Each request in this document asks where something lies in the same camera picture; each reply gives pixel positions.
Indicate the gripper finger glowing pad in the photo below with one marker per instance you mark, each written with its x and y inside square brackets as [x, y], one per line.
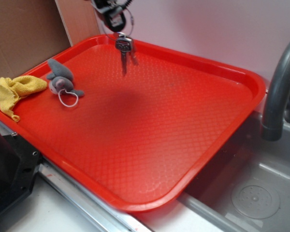
[111, 13]

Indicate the silver keys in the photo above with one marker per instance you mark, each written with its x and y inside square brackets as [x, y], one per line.
[124, 43]

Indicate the grey plush mouse toy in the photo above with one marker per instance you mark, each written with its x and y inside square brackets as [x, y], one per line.
[61, 82]

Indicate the brown cardboard panel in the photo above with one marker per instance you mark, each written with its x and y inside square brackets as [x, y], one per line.
[32, 31]

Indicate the red plastic tray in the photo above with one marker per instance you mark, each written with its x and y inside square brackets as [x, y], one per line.
[137, 140]

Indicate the yellow cloth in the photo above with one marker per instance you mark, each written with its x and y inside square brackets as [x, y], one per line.
[14, 90]

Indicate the grey faucet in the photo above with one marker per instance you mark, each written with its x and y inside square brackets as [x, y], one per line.
[277, 105]

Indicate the grey sink basin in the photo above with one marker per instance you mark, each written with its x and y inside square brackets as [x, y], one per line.
[245, 187]

